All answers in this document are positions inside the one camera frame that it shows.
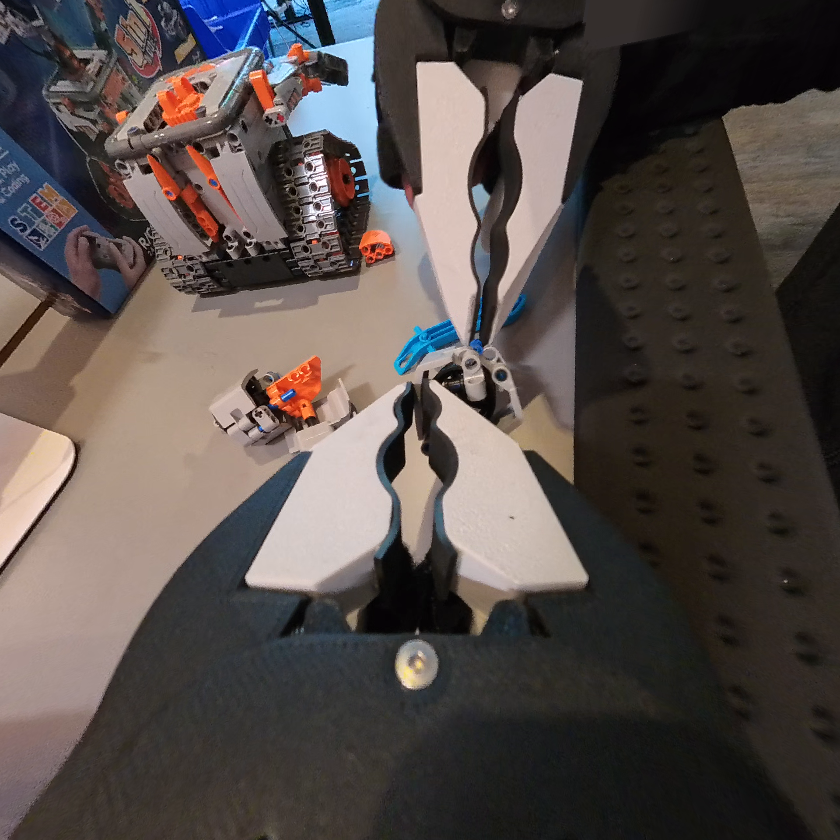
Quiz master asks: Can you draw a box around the grey black wheel Lego assembly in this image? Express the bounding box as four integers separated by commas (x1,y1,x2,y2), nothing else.
412,343,526,435

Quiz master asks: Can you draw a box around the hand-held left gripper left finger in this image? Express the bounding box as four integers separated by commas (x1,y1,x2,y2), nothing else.
244,382,417,621

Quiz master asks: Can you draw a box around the blue robot kit box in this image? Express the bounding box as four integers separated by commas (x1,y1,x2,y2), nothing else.
0,0,206,320

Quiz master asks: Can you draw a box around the light blue plastic tool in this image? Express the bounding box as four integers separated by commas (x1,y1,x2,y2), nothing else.
392,295,529,376

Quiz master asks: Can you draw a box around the black wheel hub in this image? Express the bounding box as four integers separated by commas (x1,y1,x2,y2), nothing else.
435,363,494,416

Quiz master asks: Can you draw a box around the blue plastic bin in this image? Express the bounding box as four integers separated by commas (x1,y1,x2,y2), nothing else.
179,0,272,64

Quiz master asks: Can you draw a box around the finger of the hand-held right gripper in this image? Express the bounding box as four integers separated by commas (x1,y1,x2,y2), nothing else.
415,61,492,345
481,72,585,345

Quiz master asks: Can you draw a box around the person's right forearm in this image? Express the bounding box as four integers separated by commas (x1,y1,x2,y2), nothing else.
613,46,840,126

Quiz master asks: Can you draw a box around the grey orange axle assembly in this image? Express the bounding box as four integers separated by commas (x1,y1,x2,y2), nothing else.
264,356,360,455

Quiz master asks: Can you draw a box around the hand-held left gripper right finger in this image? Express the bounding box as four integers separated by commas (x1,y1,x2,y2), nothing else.
419,381,589,633

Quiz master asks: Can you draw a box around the grey orange toy robot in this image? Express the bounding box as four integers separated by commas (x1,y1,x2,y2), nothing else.
104,43,373,298

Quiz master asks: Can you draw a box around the black dimpled panel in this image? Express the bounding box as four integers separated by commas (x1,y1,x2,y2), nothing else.
573,118,840,840

